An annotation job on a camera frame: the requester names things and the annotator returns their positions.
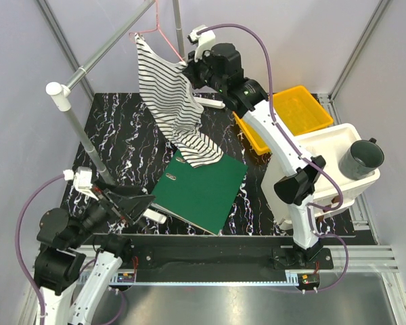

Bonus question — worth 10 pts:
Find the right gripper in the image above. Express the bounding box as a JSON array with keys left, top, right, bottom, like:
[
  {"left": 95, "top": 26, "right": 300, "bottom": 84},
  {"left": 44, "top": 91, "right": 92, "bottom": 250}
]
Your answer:
[{"left": 183, "top": 47, "right": 225, "bottom": 94}]

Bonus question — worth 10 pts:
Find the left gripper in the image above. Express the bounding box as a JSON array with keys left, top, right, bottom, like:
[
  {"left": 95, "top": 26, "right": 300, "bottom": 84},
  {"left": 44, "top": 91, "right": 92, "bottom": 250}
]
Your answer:
[{"left": 68, "top": 176, "right": 156, "bottom": 247}]

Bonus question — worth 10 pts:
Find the striped black white tank top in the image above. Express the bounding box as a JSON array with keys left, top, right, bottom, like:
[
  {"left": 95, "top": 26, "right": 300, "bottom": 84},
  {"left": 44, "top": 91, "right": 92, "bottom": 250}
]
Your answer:
[{"left": 135, "top": 34, "right": 223, "bottom": 168}]

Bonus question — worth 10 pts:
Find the pink wire hanger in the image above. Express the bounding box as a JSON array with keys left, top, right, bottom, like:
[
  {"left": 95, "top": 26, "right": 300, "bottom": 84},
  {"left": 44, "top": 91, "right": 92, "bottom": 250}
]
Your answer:
[{"left": 129, "top": 0, "right": 185, "bottom": 63}]

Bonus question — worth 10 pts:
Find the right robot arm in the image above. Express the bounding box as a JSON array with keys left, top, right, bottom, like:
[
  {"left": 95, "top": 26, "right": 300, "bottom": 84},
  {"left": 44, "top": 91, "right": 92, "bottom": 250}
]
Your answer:
[{"left": 183, "top": 43, "right": 325, "bottom": 269}]

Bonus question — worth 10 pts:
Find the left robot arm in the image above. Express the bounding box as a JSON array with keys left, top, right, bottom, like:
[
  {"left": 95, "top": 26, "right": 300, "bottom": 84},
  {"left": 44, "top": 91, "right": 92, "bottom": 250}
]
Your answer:
[{"left": 34, "top": 181, "right": 155, "bottom": 324}]

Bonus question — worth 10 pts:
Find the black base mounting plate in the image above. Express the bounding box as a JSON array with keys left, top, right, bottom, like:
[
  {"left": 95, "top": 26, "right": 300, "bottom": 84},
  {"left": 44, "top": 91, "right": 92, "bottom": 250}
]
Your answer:
[{"left": 84, "top": 233, "right": 334, "bottom": 284}]

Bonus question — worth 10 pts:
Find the yellow plastic tray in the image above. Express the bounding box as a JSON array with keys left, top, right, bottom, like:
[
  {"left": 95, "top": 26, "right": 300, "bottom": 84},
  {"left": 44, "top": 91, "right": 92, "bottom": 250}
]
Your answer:
[{"left": 233, "top": 85, "right": 334, "bottom": 156}]

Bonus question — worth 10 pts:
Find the grey metal clothes rack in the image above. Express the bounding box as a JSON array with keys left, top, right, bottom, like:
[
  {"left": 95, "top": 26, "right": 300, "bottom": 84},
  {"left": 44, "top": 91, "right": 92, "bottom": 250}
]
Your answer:
[{"left": 45, "top": 0, "right": 226, "bottom": 225}]

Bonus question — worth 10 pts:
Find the white foam box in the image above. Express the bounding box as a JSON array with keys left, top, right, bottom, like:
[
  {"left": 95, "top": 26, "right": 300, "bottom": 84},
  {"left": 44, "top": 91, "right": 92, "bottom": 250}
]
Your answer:
[{"left": 261, "top": 123, "right": 380, "bottom": 230}]

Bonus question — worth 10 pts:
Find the dark green mug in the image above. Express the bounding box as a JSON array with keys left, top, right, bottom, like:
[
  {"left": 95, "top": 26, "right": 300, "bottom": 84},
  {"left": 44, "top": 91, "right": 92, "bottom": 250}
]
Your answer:
[{"left": 338, "top": 137, "right": 385, "bottom": 180}]

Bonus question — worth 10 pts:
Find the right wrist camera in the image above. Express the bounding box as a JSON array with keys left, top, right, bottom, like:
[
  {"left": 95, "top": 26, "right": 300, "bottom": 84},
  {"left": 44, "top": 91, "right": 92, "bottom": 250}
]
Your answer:
[{"left": 187, "top": 25, "right": 216, "bottom": 62}]

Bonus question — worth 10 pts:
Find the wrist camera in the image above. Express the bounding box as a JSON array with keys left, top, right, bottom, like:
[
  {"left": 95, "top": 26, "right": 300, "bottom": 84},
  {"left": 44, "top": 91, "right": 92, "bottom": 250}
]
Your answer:
[
  {"left": 63, "top": 167, "right": 95, "bottom": 198},
  {"left": 187, "top": 25, "right": 216, "bottom": 62}
]

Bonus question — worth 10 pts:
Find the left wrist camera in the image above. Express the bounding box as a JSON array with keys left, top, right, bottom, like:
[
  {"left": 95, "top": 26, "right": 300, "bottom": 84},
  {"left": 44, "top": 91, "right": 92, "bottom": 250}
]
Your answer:
[{"left": 63, "top": 167, "right": 95, "bottom": 198}]

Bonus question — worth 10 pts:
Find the green ring binder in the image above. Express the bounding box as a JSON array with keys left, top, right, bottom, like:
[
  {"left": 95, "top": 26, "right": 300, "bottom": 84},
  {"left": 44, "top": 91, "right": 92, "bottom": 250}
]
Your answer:
[{"left": 152, "top": 151, "right": 248, "bottom": 236}]

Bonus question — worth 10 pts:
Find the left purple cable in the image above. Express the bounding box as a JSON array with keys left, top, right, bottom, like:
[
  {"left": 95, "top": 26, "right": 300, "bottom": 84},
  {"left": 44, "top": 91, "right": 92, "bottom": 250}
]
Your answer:
[{"left": 15, "top": 174, "right": 67, "bottom": 325}]

